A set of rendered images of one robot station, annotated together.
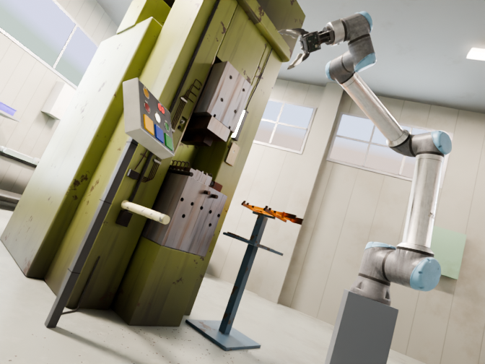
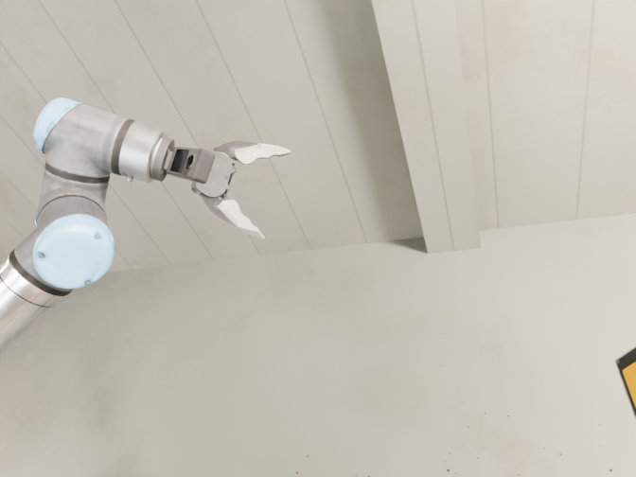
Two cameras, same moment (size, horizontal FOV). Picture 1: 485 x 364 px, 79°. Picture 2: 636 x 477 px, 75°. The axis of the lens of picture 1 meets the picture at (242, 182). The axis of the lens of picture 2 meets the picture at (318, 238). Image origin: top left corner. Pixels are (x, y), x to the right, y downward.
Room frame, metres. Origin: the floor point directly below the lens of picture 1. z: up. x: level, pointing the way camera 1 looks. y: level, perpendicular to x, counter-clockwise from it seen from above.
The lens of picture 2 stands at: (1.69, 0.14, 1.78)
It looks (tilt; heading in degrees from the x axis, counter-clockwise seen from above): 37 degrees down; 188
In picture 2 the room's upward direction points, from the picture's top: 24 degrees counter-clockwise
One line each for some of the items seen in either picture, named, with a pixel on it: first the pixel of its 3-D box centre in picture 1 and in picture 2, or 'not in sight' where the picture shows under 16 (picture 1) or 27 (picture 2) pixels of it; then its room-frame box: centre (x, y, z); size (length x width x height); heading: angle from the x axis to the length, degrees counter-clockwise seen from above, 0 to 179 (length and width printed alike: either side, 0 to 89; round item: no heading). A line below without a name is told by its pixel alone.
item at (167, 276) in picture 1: (147, 273); not in sight; (2.14, 0.40, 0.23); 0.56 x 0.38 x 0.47; 46
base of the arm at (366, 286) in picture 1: (372, 287); not in sight; (1.49, -0.78, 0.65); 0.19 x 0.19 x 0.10
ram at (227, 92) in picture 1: (216, 103); not in sight; (2.12, 0.40, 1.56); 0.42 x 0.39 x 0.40; 46
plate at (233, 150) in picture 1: (232, 154); not in sight; (2.26, 0.15, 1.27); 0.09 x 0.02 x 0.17; 136
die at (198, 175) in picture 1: (182, 173); not in sight; (2.09, 0.43, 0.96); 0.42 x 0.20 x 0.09; 46
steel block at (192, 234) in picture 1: (172, 210); not in sight; (2.14, 0.40, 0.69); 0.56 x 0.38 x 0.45; 46
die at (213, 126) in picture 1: (200, 128); not in sight; (2.09, 0.43, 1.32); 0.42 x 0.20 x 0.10; 46
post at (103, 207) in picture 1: (100, 214); not in sight; (1.49, 0.60, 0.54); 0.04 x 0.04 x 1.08; 46
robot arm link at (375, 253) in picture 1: (379, 261); not in sight; (1.48, -0.79, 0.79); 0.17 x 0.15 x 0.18; 24
